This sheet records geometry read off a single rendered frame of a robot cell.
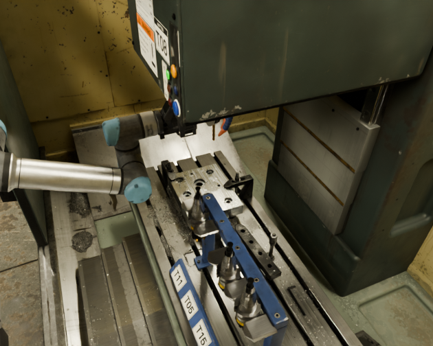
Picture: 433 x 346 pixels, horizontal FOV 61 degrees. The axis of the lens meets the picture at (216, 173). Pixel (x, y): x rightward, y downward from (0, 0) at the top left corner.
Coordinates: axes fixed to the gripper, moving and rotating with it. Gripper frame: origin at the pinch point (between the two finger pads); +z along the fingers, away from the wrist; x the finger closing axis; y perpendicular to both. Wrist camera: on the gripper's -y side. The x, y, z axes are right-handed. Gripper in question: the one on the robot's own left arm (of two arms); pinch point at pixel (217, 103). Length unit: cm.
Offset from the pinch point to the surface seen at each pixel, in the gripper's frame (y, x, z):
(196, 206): 19.3, 21.5, -15.8
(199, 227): 24.7, 24.9, -16.4
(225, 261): 18.7, 43.0, -16.1
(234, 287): 25, 47, -16
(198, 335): 53, 42, -24
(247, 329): 25, 58, -17
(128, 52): 19, -101, -9
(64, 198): 79, -69, -60
